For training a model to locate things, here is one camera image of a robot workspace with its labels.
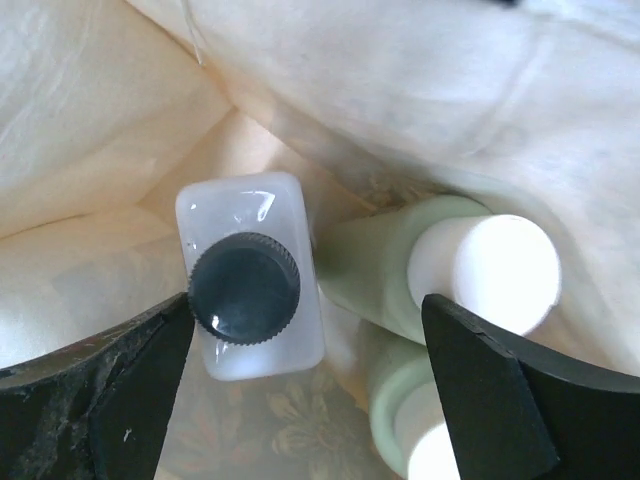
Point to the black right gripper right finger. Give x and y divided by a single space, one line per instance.
516 409

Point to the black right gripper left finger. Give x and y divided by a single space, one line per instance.
98 408

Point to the white bottle dark cap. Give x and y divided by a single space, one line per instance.
252 287

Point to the green bottle beige cap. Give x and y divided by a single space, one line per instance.
501 267

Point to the beige canvas tote bag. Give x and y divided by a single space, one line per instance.
110 108

